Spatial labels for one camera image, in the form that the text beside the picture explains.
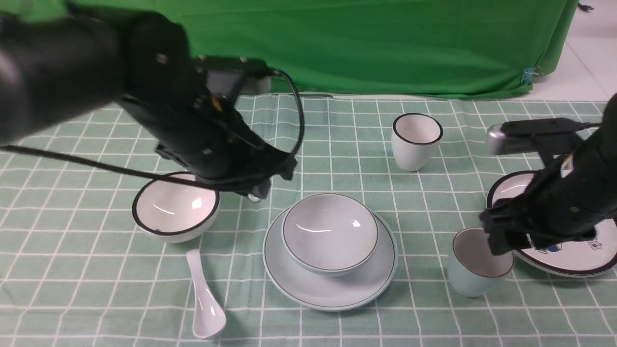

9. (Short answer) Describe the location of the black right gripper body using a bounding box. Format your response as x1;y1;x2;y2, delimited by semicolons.
480;140;617;250

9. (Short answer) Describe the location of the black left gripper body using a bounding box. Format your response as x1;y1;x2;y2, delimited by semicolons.
118;72;298;199

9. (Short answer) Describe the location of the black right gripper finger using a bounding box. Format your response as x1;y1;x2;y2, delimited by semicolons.
487;231;519;255

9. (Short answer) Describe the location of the pale blue cup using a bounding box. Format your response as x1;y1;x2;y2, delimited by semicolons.
447;227;515;298

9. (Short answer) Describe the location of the white spoon with print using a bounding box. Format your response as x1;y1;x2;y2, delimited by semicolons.
246;193;262;203

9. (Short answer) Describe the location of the pale blue bowl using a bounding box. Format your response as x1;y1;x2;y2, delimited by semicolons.
281;193;380;276

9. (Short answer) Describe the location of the plain white spoon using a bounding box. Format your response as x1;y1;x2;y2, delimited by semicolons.
187;249;227;340

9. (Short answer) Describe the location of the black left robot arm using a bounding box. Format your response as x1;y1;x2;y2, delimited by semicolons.
0;0;306;200

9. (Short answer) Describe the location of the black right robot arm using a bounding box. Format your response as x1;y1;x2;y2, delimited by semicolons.
480;97;617;255

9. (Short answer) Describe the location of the illustrated black-rimmed plate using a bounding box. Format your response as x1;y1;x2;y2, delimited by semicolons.
486;171;617;278

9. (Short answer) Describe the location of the white black-rimmed bowl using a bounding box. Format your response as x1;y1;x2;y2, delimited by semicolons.
132;180;221;243

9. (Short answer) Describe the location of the blue binder clip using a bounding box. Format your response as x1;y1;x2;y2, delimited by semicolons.
520;67;536;85

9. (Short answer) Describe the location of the white black-rimmed cup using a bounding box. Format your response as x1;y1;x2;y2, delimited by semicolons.
390;113;444;172

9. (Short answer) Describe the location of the green backdrop cloth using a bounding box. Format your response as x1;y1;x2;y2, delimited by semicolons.
81;0;577;99

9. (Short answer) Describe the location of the pale blue plate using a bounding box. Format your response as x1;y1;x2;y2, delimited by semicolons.
262;210;399;312

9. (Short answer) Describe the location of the green checkered tablecloth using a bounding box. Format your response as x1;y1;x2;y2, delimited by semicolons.
0;97;617;347

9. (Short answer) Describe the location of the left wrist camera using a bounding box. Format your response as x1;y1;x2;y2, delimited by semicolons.
195;55;273;96

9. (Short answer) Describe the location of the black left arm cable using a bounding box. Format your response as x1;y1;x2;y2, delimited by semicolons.
0;70;305;189

